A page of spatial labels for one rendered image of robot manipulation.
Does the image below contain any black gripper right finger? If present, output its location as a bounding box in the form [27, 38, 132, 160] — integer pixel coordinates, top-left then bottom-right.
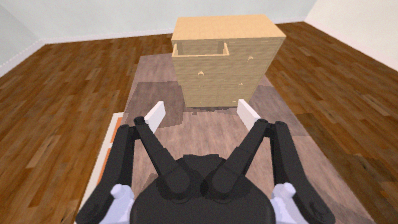
[212, 99, 336, 224]

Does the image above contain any light wooden chest of drawers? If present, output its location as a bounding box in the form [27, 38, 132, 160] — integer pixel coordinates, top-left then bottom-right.
[171, 14, 286, 104]

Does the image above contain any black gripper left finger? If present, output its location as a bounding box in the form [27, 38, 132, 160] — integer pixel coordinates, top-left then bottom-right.
[75, 101, 190, 224]

